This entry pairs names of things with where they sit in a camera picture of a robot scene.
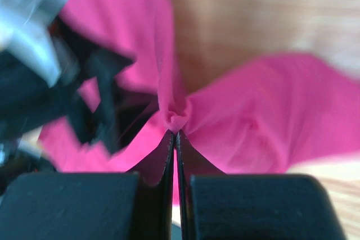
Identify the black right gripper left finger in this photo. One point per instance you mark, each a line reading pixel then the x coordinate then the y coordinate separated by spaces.
pixel 38 202

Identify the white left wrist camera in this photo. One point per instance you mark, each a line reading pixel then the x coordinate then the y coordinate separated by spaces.
pixel 25 35

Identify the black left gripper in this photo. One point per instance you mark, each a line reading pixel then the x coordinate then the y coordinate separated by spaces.
pixel 96 108

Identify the pink t shirt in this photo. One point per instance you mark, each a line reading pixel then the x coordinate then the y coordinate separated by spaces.
pixel 256 85

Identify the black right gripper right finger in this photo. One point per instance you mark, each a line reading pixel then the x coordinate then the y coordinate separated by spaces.
pixel 215 205

